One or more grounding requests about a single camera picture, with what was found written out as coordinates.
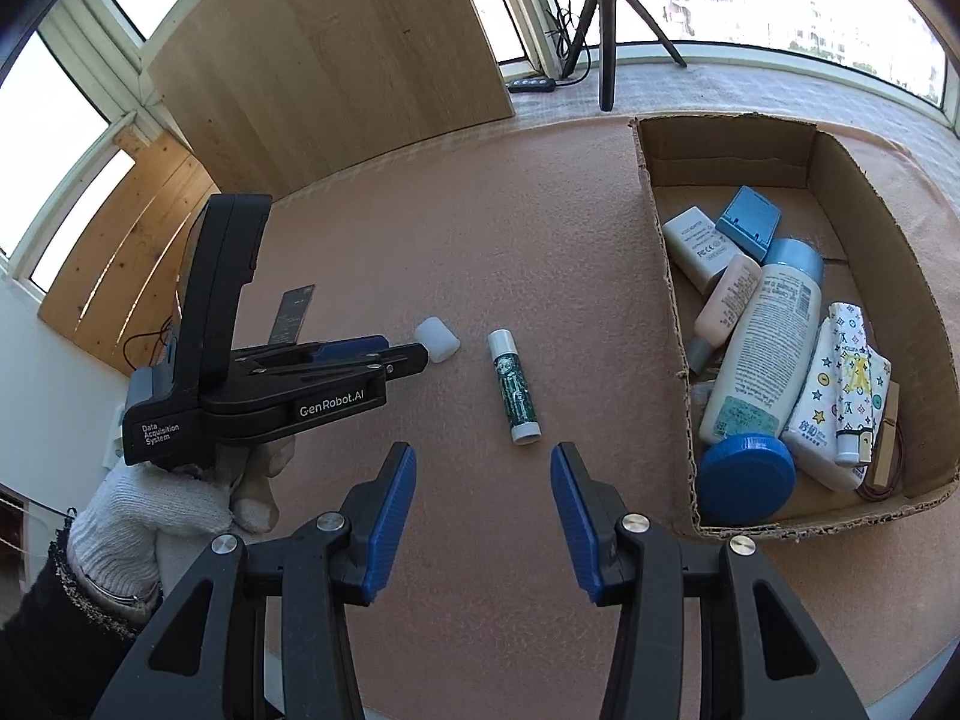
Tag wooden slat panel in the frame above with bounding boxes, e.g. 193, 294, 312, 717
37, 112, 222, 376

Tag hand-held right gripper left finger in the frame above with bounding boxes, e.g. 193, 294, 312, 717
90, 441, 418, 720

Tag blue phone stand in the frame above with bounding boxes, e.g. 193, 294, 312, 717
715, 186, 782, 263

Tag cardboard box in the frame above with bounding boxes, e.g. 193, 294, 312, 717
628, 114, 960, 541

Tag black ring light cable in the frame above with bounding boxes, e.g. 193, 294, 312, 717
544, 0, 593, 83

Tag white window frame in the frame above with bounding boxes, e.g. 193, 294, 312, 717
0, 0, 548, 293

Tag small wooden clip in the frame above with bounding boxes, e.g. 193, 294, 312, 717
870, 381, 901, 488

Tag white lotion bottle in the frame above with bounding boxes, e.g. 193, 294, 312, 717
699, 238, 824, 445

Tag dark grey card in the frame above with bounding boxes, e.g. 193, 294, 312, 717
268, 283, 317, 346

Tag large light wooden board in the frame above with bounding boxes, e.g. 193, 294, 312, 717
148, 0, 517, 200

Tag person's left forearm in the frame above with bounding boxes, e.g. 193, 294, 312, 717
0, 540, 162, 720

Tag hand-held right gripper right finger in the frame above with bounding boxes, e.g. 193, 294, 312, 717
550, 441, 871, 720

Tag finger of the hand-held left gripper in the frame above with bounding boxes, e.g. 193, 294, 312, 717
229, 334, 391, 365
247, 343, 430, 391

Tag brown rubber bands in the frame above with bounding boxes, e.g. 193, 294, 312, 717
859, 427, 910, 502

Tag thin black floor cable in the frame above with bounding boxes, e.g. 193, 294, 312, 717
120, 315, 181, 376

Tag patterned tissue packet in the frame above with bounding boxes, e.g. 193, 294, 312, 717
780, 315, 893, 492

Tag person's left hand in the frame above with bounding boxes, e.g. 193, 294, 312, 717
67, 435, 297, 605

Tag green white lip balm stick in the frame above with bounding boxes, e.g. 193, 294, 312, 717
487, 329, 541, 445

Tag patterned lighter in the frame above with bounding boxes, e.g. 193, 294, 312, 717
829, 302, 875, 464

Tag white charger adapter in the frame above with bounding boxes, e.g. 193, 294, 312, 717
662, 205, 740, 293

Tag small white cap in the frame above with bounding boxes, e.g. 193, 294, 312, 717
415, 316, 460, 365

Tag black tripod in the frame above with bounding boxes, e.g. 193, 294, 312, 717
561, 0, 688, 112

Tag pink bottle with grey cap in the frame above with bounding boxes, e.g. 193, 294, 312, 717
686, 253, 764, 376

